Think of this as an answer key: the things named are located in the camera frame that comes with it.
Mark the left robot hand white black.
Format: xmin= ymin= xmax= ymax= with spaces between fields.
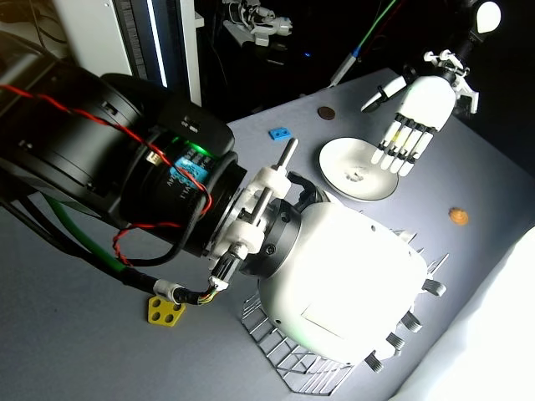
xmin=360 ymin=74 xmax=456 ymax=177

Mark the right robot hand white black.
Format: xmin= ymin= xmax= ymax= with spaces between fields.
xmin=257 ymin=171 xmax=448 ymax=373

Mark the white plate dark underside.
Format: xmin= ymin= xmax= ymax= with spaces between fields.
xmin=318 ymin=137 xmax=400 ymax=202

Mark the grey tube blue connector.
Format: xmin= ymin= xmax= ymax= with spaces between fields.
xmin=328 ymin=48 xmax=363 ymax=89

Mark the orange cookie shaped toy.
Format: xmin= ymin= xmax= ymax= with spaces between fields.
xmin=448 ymin=207 xmax=470 ymax=227

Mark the white grey mechanical device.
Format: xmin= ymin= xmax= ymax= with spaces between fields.
xmin=223 ymin=0 xmax=293 ymax=47

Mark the yellow pentagon block with holes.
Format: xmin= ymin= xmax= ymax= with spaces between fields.
xmin=146 ymin=295 xmax=187 ymax=328

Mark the white robot column LED strip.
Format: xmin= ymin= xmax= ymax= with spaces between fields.
xmin=53 ymin=0 xmax=206 ymax=108

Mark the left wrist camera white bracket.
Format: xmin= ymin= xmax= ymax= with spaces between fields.
xmin=422 ymin=48 xmax=481 ymax=114

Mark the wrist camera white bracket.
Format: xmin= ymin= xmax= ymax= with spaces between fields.
xmin=207 ymin=137 xmax=300 ymax=293
xmin=422 ymin=48 xmax=481 ymax=114

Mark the silver wire dish rack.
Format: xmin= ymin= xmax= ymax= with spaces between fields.
xmin=241 ymin=227 xmax=451 ymax=396

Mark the green left arm cable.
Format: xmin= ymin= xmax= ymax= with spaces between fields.
xmin=359 ymin=0 xmax=398 ymax=51

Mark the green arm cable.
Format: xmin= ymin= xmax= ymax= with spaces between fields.
xmin=359 ymin=0 xmax=398 ymax=51
xmin=41 ymin=194 xmax=139 ymax=279

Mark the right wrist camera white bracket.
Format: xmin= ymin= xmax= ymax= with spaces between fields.
xmin=207 ymin=137 xmax=300 ymax=293

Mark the green right arm cable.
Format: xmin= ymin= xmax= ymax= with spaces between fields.
xmin=41 ymin=194 xmax=139 ymax=279

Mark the red twisted right arm wire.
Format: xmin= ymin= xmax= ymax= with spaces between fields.
xmin=0 ymin=84 xmax=214 ymax=268

